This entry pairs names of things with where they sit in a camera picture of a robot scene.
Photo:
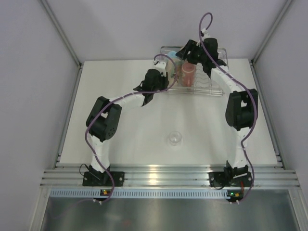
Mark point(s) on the pink ghost pattern mug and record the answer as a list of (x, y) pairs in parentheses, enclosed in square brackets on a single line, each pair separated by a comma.
[(188, 72)]

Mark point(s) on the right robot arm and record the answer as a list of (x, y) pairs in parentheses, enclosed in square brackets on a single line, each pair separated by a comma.
[(241, 110)]

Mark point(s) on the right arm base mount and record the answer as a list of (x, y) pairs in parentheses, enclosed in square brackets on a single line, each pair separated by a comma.
[(219, 180)]

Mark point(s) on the beige coral pattern mug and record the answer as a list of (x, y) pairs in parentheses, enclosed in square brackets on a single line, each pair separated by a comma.
[(173, 67)]

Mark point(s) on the metal wire dish rack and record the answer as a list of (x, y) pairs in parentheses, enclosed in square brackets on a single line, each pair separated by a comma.
[(202, 84)]

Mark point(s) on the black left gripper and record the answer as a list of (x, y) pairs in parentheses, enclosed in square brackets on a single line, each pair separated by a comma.
[(164, 80)]

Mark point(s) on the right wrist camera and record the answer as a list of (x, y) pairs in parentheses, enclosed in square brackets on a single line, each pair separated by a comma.
[(204, 34)]

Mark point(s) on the light blue mug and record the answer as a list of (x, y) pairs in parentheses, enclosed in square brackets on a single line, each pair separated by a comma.
[(172, 54)]

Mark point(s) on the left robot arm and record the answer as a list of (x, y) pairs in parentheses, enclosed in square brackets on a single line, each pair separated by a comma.
[(104, 117)]

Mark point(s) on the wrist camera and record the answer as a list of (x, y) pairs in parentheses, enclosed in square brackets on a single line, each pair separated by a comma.
[(160, 66), (204, 34)]

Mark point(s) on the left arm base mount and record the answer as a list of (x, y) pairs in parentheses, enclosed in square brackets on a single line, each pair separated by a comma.
[(94, 178)]

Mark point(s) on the clear plastic cup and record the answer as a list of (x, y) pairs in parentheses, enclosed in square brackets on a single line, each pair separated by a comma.
[(175, 138)]

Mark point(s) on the perforated cable duct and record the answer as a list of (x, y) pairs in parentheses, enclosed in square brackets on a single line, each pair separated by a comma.
[(141, 193)]

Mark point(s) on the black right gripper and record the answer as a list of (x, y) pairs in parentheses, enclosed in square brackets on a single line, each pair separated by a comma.
[(190, 47)]

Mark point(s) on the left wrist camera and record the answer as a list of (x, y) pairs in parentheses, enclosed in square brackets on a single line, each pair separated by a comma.
[(160, 66)]

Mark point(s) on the aluminium mounting rail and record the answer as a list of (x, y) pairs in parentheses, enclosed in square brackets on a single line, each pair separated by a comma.
[(164, 176)]

